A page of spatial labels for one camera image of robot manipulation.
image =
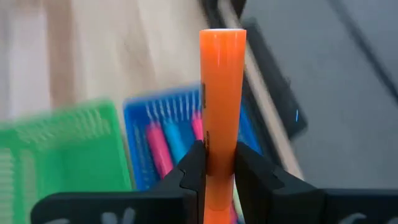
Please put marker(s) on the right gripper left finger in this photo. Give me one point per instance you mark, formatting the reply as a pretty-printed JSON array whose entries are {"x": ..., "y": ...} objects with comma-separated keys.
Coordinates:
[{"x": 192, "y": 180}]

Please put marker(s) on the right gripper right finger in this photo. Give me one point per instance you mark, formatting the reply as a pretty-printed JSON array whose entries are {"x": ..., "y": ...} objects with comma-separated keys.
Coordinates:
[{"x": 258, "y": 180}]

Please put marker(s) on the yellow-green highlighter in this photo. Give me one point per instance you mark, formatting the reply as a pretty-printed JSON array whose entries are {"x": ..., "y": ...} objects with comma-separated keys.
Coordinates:
[{"x": 237, "y": 202}]

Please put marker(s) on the teal highlighter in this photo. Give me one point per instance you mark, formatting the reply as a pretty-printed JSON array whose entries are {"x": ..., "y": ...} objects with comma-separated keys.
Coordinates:
[{"x": 175, "y": 140}]

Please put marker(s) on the pink highlighter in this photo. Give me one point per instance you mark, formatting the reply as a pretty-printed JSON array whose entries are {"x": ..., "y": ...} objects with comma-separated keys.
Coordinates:
[
  {"x": 197, "y": 127},
  {"x": 158, "y": 149}
]

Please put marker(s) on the orange highlighter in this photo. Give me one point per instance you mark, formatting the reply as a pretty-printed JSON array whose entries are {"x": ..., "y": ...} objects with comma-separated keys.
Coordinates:
[{"x": 222, "y": 93}]

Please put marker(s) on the blue plastic basket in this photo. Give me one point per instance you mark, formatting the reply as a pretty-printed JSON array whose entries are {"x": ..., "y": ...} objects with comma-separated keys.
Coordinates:
[{"x": 140, "y": 124}]

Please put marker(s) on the black power strip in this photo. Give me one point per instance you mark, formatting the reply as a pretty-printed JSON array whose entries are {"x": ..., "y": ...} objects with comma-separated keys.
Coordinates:
[{"x": 273, "y": 84}]

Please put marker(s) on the green plastic basket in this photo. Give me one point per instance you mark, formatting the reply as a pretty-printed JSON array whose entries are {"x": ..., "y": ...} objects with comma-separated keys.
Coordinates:
[{"x": 77, "y": 161}]

